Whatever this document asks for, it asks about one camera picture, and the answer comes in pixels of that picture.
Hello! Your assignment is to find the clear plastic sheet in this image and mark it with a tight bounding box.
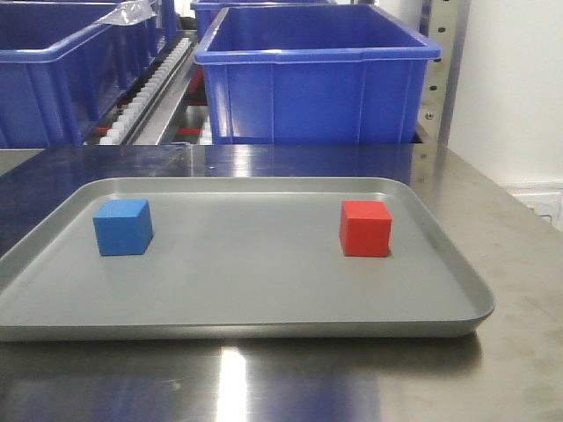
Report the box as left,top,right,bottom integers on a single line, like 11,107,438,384
97,0,157,26

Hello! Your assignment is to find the left blue plastic bin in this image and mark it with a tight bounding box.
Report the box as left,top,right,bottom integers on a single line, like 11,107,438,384
1,1,177,149

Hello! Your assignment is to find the blue plastic bin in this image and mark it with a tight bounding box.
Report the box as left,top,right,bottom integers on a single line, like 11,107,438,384
195,4,441,145
190,0,336,40
1,1,177,149

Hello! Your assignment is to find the white roller conveyor rail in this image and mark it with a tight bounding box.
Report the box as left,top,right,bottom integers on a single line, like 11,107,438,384
99,38,193,146

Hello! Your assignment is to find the red cube block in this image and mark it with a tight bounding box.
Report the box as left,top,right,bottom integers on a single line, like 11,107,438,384
340,200,392,258

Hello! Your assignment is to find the rear blue plastic bin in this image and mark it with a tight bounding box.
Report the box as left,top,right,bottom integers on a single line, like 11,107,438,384
190,0,336,40

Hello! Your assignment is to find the blue cube block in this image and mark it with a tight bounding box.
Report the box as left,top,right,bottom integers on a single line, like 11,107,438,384
92,199,153,256

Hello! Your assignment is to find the right blue plastic bin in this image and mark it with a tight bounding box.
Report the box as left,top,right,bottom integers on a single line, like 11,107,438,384
195,4,441,145

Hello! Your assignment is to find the steel shelf upright post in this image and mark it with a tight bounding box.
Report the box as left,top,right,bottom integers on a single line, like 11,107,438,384
418,0,472,146

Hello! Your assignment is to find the grey metal tray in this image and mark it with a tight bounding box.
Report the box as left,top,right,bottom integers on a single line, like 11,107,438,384
1,178,494,342

